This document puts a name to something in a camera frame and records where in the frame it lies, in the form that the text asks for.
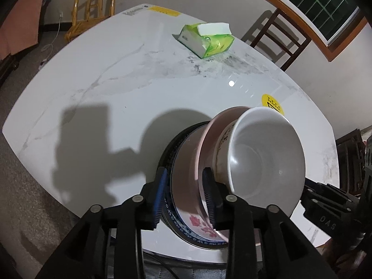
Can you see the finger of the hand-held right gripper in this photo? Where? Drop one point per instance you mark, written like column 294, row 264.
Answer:
column 312, row 183

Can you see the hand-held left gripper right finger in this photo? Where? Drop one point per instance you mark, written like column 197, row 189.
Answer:
column 208, row 199

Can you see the wooden framed barred window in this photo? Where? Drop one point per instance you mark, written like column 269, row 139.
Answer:
column 327, row 51

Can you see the large pink bowl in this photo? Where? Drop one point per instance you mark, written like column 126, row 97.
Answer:
column 186, row 174

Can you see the large blue patterned plate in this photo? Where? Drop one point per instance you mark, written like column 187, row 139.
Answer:
column 174, row 218

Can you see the rectangular yellow sticker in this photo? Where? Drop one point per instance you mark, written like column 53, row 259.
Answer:
column 165, row 10

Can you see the round yellow sticker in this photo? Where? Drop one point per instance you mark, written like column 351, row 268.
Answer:
column 271, row 101

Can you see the bamboo chair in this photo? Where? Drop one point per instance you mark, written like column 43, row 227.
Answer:
column 87, row 24

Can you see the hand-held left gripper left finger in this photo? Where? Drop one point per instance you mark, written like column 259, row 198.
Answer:
column 159, row 200

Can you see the green tissue box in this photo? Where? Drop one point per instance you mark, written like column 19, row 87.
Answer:
column 209, row 45

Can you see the dark wooden slatted chair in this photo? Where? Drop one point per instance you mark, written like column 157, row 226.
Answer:
column 292, row 23

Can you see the white pink-flowered plate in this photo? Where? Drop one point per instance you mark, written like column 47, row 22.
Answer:
column 197, row 222

